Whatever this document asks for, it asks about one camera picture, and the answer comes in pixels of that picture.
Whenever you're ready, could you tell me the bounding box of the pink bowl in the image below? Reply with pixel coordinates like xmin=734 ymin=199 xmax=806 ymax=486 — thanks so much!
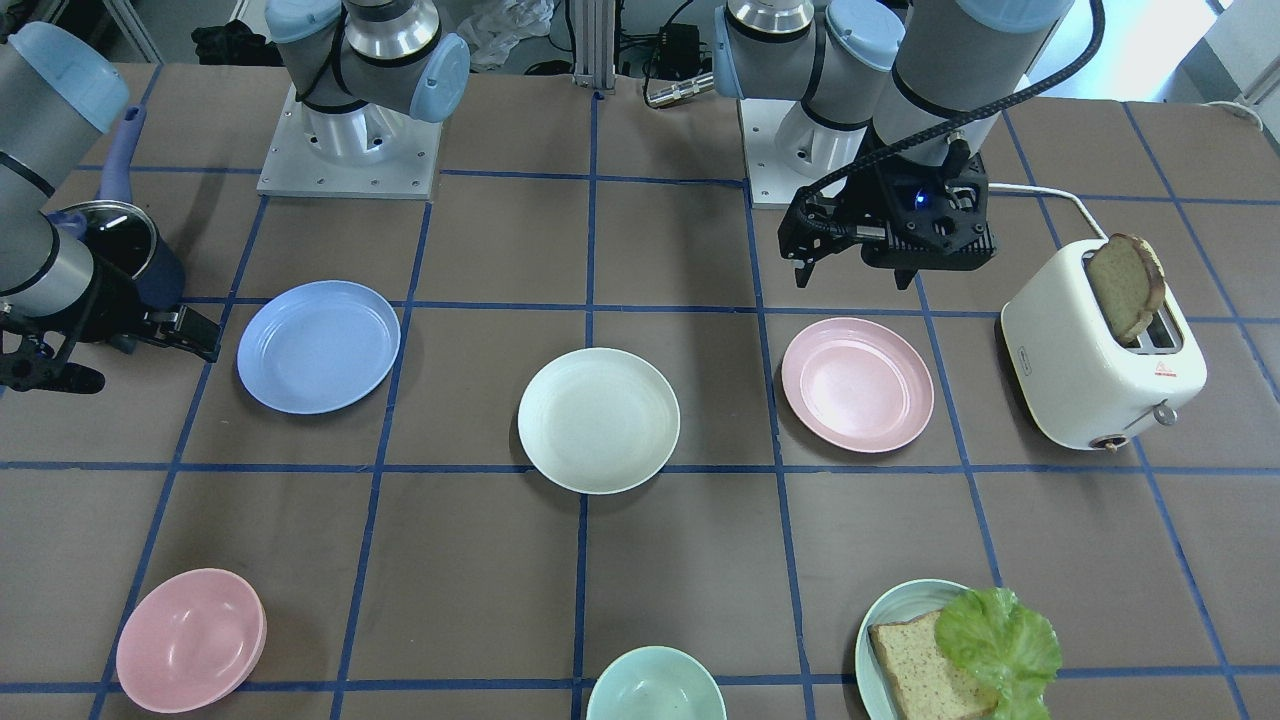
xmin=115 ymin=568 xmax=268 ymax=714

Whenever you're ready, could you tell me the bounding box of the blue plate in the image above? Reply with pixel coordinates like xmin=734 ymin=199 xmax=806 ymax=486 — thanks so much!
xmin=236 ymin=281 xmax=401 ymax=415

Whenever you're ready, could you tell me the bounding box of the bread slice on plate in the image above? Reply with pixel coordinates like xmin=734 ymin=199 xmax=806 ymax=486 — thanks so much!
xmin=869 ymin=609 xmax=998 ymax=719

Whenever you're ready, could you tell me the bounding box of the blue saucepan with lid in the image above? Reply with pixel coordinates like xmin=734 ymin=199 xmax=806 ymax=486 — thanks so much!
xmin=46 ymin=105 xmax=186 ymax=311

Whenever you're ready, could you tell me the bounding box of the green lettuce leaf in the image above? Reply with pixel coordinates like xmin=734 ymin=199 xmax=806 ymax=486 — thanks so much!
xmin=934 ymin=587 xmax=1062 ymax=719

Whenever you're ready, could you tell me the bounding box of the bread slice in toaster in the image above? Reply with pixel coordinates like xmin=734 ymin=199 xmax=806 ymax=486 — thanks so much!
xmin=1084 ymin=233 xmax=1167 ymax=346

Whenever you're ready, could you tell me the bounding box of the green plate with food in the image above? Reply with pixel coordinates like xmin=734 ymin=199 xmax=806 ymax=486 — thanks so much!
xmin=852 ymin=579 xmax=968 ymax=719

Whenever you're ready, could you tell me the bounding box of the white plate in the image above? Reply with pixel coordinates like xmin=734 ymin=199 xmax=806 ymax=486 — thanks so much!
xmin=517 ymin=347 xmax=681 ymax=495

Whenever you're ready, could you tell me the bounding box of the white toaster power cable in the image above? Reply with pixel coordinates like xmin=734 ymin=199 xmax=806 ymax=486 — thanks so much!
xmin=988 ymin=182 xmax=1108 ymax=243

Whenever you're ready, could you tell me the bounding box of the white toaster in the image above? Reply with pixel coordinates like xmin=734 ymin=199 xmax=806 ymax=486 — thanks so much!
xmin=998 ymin=240 xmax=1208 ymax=450

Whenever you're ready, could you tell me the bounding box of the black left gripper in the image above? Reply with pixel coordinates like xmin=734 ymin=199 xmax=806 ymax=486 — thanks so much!
xmin=778 ymin=154 xmax=998 ymax=291

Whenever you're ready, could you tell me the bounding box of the green bowl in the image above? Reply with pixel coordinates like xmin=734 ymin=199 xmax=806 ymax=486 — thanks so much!
xmin=585 ymin=646 xmax=727 ymax=719

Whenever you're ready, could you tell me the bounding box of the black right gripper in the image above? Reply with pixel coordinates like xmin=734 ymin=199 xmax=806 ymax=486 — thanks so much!
xmin=1 ymin=270 xmax=221 ymax=395

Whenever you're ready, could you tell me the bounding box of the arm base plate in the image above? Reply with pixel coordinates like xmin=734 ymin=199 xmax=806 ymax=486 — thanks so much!
xmin=739 ymin=99 xmax=867 ymax=210
xmin=257 ymin=87 xmax=443 ymax=201

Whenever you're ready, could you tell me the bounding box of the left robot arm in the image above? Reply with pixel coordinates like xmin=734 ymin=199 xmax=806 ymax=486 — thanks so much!
xmin=713 ymin=1 xmax=1079 ymax=288

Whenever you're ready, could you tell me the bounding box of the pink plate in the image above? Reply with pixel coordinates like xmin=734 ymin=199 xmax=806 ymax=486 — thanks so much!
xmin=781 ymin=316 xmax=934 ymax=454

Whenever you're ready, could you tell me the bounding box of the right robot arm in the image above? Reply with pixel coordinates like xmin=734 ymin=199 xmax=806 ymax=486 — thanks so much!
xmin=3 ymin=1 xmax=470 ymax=395

